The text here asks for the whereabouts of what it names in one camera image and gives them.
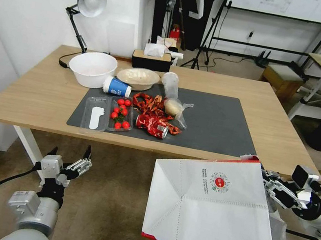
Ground clear plastic clamshell container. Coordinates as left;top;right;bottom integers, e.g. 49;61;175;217
80;90;138;138

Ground white table leg frame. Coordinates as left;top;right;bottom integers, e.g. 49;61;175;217
6;125;49;172

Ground black tripod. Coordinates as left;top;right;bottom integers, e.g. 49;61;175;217
179;0;232;74

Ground blue white paper cup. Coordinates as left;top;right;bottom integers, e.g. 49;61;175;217
101;75;134;99

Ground black wooden-lid tissue box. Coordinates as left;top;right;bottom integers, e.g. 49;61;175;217
130;47;173;74

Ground wooden stool grey cushion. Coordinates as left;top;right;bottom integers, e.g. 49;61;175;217
257;62;308;103

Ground bun in clear bag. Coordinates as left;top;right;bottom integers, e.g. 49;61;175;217
159;96;195;131

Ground white red paper delivery bag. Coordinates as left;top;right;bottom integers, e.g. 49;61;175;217
139;138;303;240

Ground red canister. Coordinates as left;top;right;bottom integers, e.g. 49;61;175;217
168;24;186;41

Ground dark grey desk mat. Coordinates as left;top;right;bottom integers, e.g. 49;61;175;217
66;69;267;159

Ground white tissue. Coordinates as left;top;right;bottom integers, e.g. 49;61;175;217
143;42;166;59

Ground large white bowl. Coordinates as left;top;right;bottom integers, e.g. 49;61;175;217
65;47;120;92

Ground black wifi router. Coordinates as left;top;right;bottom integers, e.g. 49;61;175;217
253;48;273;65

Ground black desk lamp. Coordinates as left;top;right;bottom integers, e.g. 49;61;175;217
58;0;108;57

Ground red crayfish shell pile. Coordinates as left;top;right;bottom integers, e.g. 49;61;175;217
127;90;189;137

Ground clear plastic cup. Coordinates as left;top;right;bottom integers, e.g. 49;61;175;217
158;70;183;100

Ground beige lidded takeout bowl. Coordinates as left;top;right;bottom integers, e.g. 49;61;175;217
115;64;162;92

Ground whiteboard on black stand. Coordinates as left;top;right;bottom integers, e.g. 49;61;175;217
203;0;321;72

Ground crushed red drink can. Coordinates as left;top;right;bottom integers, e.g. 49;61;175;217
133;113;171;140

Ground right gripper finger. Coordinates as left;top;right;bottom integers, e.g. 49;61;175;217
263;187;303;212
259;168;305;198

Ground black lamp cable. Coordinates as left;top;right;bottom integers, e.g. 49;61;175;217
57;45;84;71

